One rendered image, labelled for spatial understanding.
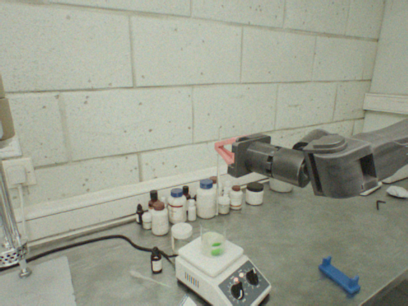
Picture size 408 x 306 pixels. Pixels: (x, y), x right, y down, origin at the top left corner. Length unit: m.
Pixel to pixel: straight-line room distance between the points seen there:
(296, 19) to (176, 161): 0.82
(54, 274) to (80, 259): 0.08
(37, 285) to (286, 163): 0.65
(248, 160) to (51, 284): 0.57
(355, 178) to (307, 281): 0.43
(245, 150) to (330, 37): 1.16
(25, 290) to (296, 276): 0.67
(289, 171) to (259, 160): 0.06
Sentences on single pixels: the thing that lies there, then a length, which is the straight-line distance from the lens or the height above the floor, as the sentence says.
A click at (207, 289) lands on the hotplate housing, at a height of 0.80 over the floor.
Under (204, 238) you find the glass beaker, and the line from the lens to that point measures 0.65.
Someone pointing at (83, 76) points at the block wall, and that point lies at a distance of 0.91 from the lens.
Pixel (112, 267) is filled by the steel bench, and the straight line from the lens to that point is 0.82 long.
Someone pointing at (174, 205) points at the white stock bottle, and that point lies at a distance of 0.92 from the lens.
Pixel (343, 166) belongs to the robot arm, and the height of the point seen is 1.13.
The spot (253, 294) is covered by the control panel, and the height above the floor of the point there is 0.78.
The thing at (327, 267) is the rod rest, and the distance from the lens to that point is 0.84.
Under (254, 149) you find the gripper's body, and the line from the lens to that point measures 0.48.
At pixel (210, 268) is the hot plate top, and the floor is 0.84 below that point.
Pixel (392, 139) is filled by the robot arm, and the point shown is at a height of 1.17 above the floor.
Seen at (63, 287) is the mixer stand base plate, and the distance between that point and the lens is 0.79.
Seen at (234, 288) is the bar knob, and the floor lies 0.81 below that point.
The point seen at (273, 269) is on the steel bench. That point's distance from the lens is 0.80.
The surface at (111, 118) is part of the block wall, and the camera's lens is 0.93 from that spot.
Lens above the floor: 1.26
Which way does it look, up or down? 18 degrees down
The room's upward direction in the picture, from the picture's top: straight up
